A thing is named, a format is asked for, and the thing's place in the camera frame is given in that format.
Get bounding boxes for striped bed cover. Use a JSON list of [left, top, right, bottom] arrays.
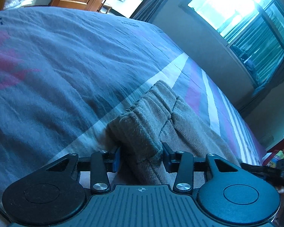
[[0, 6, 267, 218]]

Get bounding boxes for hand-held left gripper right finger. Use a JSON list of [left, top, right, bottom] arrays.
[[162, 142, 242, 193]]

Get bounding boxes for white plastic bag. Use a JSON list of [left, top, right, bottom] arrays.
[[3, 0, 35, 9]]

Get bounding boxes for dark curtain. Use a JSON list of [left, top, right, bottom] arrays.
[[130, 0, 178, 23]]

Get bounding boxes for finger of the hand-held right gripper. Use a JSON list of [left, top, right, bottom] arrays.
[[241, 162, 281, 178]]

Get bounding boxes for wooden chair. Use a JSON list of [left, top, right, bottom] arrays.
[[98, 0, 116, 14]]

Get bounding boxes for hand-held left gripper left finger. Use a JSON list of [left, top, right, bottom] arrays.
[[46, 147, 121, 194]]

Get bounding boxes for beige fleece pants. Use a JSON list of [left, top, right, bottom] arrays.
[[106, 80, 242, 185]]

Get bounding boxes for colourful printed box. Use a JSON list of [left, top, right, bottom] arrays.
[[263, 138, 284, 169]]

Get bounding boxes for large bright window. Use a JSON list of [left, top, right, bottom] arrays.
[[187, 0, 284, 86]]

